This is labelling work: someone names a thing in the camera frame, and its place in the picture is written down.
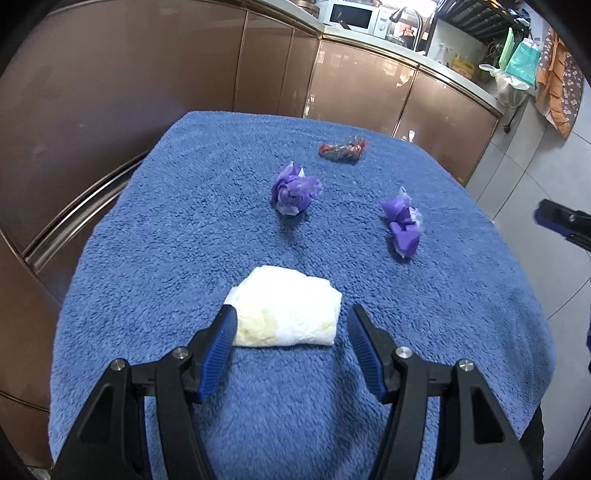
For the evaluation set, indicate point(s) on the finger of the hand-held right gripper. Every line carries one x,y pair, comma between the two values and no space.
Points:
563,218

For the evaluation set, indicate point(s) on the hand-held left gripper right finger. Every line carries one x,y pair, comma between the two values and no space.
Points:
367,350

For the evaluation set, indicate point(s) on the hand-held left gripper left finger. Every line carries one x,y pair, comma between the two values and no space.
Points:
217,350

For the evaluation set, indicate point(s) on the white tissue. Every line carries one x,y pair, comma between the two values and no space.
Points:
286,309

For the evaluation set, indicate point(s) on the purple wrapper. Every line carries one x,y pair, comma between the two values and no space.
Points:
400,221
295,189

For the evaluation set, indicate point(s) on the red clear wrapper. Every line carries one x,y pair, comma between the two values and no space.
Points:
344,150

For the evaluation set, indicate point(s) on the blue terry towel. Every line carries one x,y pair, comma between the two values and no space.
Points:
184,230

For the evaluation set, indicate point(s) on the orange floral apron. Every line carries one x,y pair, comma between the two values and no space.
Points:
561,87

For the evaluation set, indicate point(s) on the clear plastic bag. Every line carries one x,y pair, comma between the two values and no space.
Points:
508,85

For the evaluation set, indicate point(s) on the teal plastic bag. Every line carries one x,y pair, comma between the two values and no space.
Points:
524,62

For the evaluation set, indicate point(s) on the steel kitchen faucet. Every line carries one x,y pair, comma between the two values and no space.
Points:
419,32

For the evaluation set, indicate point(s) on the brown kitchen base cabinet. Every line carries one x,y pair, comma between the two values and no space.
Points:
138,92

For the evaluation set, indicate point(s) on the white microwave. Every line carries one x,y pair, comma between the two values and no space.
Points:
353,16

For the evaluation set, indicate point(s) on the black wall rack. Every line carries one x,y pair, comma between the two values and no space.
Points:
485,16

